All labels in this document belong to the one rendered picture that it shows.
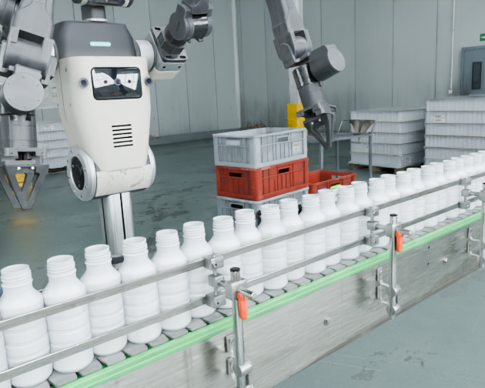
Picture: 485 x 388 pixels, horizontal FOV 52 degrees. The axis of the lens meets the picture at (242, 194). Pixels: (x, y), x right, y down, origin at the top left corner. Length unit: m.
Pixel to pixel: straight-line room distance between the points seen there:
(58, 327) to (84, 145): 0.73
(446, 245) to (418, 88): 10.94
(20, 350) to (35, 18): 0.52
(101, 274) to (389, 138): 7.51
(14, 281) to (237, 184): 2.78
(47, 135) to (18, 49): 9.49
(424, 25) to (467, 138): 5.36
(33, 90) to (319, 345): 0.73
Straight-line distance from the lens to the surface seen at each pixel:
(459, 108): 7.44
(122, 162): 1.41
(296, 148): 3.61
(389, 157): 8.16
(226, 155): 3.43
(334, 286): 1.08
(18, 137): 0.88
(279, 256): 0.97
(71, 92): 1.39
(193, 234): 0.85
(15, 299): 0.74
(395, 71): 12.66
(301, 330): 1.04
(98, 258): 0.77
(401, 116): 8.01
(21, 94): 0.82
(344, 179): 4.21
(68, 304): 0.74
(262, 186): 3.34
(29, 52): 0.90
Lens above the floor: 1.38
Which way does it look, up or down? 12 degrees down
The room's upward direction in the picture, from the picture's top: 3 degrees counter-clockwise
